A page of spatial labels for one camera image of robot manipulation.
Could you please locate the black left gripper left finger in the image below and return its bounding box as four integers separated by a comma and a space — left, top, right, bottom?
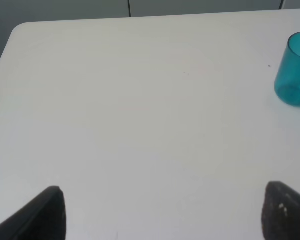
0, 186, 67, 240

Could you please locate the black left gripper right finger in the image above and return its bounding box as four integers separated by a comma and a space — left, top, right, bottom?
261, 181, 300, 240

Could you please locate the teal translucent plastic cup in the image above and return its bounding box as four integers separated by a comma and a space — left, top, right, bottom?
274, 32, 300, 107

